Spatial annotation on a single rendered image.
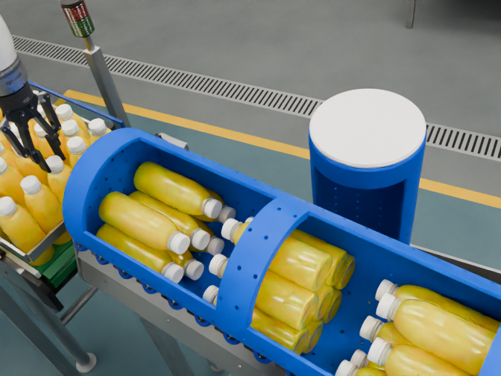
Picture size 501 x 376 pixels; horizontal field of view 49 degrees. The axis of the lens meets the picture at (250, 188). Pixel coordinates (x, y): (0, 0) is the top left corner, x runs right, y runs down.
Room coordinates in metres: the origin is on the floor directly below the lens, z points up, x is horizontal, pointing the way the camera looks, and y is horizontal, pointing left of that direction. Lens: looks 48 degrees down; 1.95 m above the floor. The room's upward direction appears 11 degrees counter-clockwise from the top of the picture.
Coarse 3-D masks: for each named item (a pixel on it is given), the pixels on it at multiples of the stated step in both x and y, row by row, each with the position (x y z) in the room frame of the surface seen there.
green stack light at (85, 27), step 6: (84, 18) 1.40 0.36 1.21; (90, 18) 1.42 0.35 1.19; (72, 24) 1.39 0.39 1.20; (78, 24) 1.39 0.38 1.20; (84, 24) 1.40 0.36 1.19; (90, 24) 1.41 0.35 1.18; (72, 30) 1.40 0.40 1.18; (78, 30) 1.39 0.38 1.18; (84, 30) 1.39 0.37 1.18; (90, 30) 1.40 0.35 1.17; (78, 36) 1.39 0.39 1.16; (84, 36) 1.39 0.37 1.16
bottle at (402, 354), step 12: (384, 348) 0.36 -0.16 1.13; (396, 348) 0.35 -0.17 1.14; (408, 348) 0.34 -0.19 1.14; (384, 360) 0.34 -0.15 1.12; (396, 360) 0.33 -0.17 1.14; (408, 360) 0.32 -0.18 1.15; (420, 360) 0.32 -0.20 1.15; (432, 360) 0.32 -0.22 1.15; (396, 372) 0.31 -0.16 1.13; (408, 372) 0.31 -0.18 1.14; (420, 372) 0.30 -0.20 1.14; (432, 372) 0.30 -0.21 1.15; (444, 372) 0.29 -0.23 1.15; (456, 372) 0.29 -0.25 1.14
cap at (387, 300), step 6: (384, 294) 0.42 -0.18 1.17; (390, 294) 0.43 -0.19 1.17; (384, 300) 0.41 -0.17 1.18; (390, 300) 0.41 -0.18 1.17; (378, 306) 0.41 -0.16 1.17; (384, 306) 0.40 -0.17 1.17; (390, 306) 0.40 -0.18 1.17; (378, 312) 0.40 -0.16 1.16; (384, 312) 0.40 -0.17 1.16; (384, 318) 0.40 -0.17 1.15
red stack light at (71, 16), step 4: (80, 4) 1.40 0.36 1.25; (84, 4) 1.42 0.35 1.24; (64, 8) 1.40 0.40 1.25; (68, 8) 1.40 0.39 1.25; (72, 8) 1.39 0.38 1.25; (76, 8) 1.39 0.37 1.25; (80, 8) 1.40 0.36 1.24; (84, 8) 1.41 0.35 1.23; (64, 12) 1.40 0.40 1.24; (68, 12) 1.39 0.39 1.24; (72, 12) 1.39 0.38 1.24; (76, 12) 1.39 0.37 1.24; (80, 12) 1.40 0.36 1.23; (84, 12) 1.41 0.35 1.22; (88, 12) 1.42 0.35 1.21; (68, 16) 1.40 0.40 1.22; (72, 16) 1.39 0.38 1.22; (76, 16) 1.39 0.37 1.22; (80, 16) 1.39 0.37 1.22; (84, 16) 1.40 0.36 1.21; (68, 20) 1.40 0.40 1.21; (72, 20) 1.39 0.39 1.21; (76, 20) 1.39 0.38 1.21
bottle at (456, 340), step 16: (400, 304) 0.40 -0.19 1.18; (416, 304) 0.39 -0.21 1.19; (432, 304) 0.39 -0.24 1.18; (400, 320) 0.37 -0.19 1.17; (416, 320) 0.36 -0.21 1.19; (432, 320) 0.36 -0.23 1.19; (448, 320) 0.35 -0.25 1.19; (464, 320) 0.35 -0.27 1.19; (416, 336) 0.35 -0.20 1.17; (432, 336) 0.34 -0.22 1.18; (448, 336) 0.33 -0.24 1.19; (464, 336) 0.32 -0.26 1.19; (480, 336) 0.32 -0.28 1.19; (432, 352) 0.32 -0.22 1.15; (448, 352) 0.31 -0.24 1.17; (464, 352) 0.30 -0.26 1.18; (480, 352) 0.30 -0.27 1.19; (464, 368) 0.29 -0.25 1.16; (480, 368) 0.28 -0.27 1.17
